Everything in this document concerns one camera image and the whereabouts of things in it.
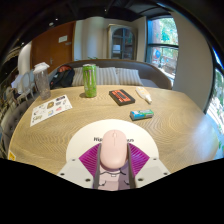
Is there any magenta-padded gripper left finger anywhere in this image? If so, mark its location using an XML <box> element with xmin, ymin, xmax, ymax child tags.
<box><xmin>57</xmin><ymin>142</ymin><xmax>102</xmax><ymax>190</ymax></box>

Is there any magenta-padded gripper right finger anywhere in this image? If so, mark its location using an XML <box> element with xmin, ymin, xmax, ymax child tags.
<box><xmin>126</xmin><ymin>142</ymin><xmax>172</xmax><ymax>189</ymax></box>

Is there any pink computer mouse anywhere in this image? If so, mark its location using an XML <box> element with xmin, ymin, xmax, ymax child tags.
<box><xmin>99</xmin><ymin>129</ymin><xmax>129</xmax><ymax>172</ymax></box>

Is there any white mouse pad, pink wrist rest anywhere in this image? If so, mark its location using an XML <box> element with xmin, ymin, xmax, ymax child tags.
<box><xmin>65</xmin><ymin>118</ymin><xmax>160</xmax><ymax>192</ymax></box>

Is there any small teal pack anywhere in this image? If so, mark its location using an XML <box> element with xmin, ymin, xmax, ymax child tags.
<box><xmin>129</xmin><ymin>108</ymin><xmax>155</xmax><ymax>122</ymax></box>

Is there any white sticker sheet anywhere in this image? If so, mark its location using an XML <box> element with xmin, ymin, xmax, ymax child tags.
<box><xmin>29</xmin><ymin>94</ymin><xmax>74</xmax><ymax>128</ymax></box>

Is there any white tube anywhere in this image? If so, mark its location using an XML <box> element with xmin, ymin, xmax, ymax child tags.
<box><xmin>134</xmin><ymin>85</ymin><xmax>153</xmax><ymax>105</ymax></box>

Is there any black box with red print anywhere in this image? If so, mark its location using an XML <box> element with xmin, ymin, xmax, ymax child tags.
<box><xmin>108</xmin><ymin>88</ymin><xmax>136</xmax><ymax>107</ymax></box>

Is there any green drink can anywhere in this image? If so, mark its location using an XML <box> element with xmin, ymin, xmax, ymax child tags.
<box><xmin>81</xmin><ymin>63</ymin><xmax>98</xmax><ymax>99</ymax></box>

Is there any clear tumbler with white lid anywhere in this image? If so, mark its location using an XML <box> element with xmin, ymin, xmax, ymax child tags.
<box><xmin>32</xmin><ymin>62</ymin><xmax>52</xmax><ymax>101</ymax></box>

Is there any striped cushion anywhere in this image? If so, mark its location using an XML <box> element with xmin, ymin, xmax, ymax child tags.
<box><xmin>71</xmin><ymin>66</ymin><xmax>84</xmax><ymax>87</ymax></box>
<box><xmin>115</xmin><ymin>67</ymin><xmax>145</xmax><ymax>87</ymax></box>
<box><xmin>96</xmin><ymin>66</ymin><xmax>120</xmax><ymax>86</ymax></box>

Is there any grey sofa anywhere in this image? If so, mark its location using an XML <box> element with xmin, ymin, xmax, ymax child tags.
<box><xmin>48</xmin><ymin>59</ymin><xmax>174</xmax><ymax>90</ymax></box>

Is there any group of white chairs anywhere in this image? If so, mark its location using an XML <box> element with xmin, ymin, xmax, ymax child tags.
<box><xmin>14</xmin><ymin>69</ymin><xmax>36</xmax><ymax>101</ymax></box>

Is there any black framed window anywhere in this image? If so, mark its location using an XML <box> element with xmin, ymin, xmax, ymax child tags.
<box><xmin>146</xmin><ymin>17</ymin><xmax>179</xmax><ymax>81</ymax></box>

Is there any brown wooden door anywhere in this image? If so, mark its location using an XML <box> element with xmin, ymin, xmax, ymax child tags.
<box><xmin>30</xmin><ymin>21</ymin><xmax>76</xmax><ymax>73</ymax></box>

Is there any arched glass door cabinet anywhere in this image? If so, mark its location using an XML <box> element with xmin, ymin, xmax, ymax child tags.
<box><xmin>107</xmin><ymin>24</ymin><xmax>138</xmax><ymax>61</ymax></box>

